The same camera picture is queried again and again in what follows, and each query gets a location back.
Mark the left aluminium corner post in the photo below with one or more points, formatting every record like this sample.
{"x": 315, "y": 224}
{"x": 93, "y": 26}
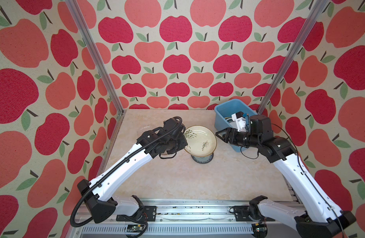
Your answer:
{"x": 79, "y": 20}

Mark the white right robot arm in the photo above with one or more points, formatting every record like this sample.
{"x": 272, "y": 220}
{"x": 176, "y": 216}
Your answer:
{"x": 322, "y": 217}

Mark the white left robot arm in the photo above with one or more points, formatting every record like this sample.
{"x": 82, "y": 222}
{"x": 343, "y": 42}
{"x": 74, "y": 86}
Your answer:
{"x": 97, "y": 202}

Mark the green red rim plate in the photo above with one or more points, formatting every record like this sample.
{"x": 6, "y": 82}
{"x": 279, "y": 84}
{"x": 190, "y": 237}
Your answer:
{"x": 229, "y": 120}

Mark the blue floral small plate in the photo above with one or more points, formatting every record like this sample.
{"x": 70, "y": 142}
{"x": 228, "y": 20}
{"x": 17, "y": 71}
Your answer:
{"x": 203, "y": 160}

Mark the right aluminium corner post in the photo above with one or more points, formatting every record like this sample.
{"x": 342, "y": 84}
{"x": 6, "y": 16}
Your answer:
{"x": 314, "y": 14}

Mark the aluminium corner post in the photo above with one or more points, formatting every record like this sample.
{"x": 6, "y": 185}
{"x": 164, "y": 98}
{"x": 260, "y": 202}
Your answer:
{"x": 79, "y": 20}
{"x": 314, "y": 14}

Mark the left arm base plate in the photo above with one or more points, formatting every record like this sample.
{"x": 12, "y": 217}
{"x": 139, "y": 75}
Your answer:
{"x": 146, "y": 213}

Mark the blue plastic bin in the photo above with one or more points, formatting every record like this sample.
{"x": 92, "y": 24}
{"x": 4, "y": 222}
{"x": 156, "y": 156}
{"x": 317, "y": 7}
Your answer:
{"x": 224, "y": 112}

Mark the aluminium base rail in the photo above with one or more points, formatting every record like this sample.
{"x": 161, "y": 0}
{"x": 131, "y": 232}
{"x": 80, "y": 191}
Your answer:
{"x": 185, "y": 219}

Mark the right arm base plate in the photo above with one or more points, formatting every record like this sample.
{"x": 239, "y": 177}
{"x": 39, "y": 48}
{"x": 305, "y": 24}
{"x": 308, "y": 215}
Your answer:
{"x": 248, "y": 213}

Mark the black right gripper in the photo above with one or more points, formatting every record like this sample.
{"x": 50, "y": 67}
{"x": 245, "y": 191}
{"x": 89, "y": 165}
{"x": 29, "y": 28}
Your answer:
{"x": 227, "y": 135}

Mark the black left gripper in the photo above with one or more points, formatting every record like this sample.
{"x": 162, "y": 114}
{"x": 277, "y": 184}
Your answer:
{"x": 184, "y": 143}

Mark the beige brown rim plate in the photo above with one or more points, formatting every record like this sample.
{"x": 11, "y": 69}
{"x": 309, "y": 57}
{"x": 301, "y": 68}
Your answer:
{"x": 201, "y": 141}

